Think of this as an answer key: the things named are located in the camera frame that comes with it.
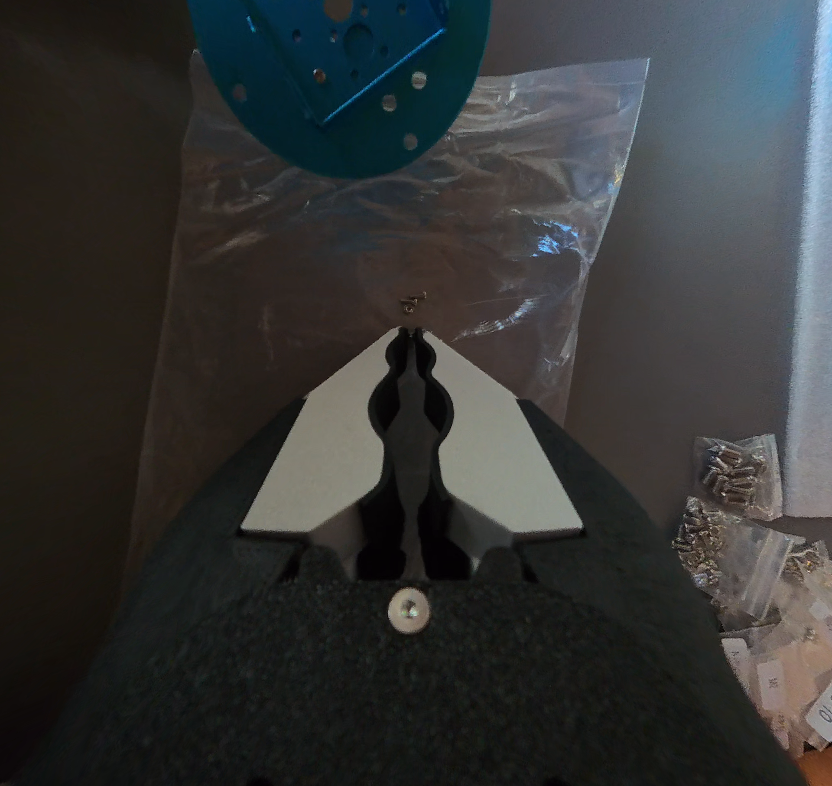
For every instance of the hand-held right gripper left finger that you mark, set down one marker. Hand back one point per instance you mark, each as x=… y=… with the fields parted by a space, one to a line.
x=318 y=461

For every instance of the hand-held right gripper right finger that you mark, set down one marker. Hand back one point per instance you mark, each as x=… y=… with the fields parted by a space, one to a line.
x=500 y=467

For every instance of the clear plastic bag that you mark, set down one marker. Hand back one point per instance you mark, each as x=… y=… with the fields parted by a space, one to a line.
x=260 y=246

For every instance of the blue round metal plate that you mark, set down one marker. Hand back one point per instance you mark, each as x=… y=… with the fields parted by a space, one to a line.
x=364 y=155

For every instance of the blue metal servo bracket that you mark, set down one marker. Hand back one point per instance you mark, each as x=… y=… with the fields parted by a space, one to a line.
x=383 y=12

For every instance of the grey desk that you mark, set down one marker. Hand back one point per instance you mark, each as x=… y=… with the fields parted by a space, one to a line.
x=65 y=214

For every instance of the pile of screw bags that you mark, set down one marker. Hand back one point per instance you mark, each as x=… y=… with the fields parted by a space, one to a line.
x=734 y=474

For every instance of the white foam sheet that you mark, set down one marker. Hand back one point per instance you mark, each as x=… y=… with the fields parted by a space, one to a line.
x=812 y=279

